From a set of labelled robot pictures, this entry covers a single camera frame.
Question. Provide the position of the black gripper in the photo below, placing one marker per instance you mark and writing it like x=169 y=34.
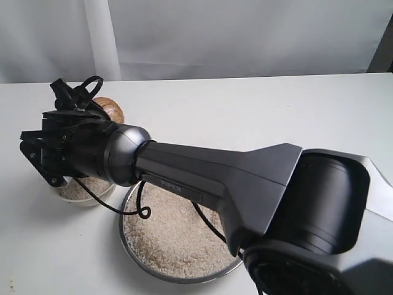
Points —
x=77 y=142

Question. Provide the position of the brown wooden cup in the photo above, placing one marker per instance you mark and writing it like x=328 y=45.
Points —
x=112 y=109

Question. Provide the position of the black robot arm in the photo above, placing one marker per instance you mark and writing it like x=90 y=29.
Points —
x=303 y=221

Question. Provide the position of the white ceramic bowl with rice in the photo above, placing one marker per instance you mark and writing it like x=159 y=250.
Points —
x=76 y=194

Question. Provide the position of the steel pan of rice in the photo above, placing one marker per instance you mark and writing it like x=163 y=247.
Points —
x=174 y=244

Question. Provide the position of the grey backdrop sheet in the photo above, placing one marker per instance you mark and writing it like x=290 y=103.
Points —
x=156 y=40

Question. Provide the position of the white roll post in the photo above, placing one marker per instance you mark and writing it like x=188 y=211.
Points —
x=102 y=38

